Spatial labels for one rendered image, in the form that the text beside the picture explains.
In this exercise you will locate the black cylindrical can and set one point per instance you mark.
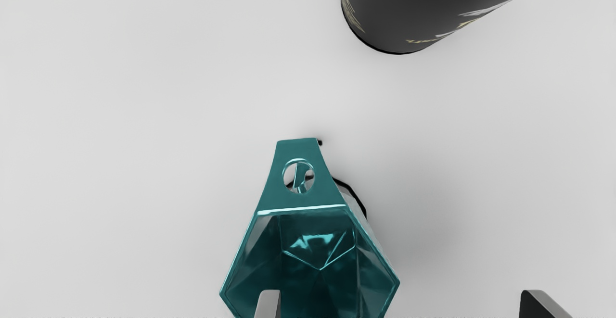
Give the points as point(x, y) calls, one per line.
point(409, 5)

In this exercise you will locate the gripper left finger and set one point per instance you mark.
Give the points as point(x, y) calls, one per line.
point(268, 306)

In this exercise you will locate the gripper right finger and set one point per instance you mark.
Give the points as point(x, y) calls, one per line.
point(538, 307)

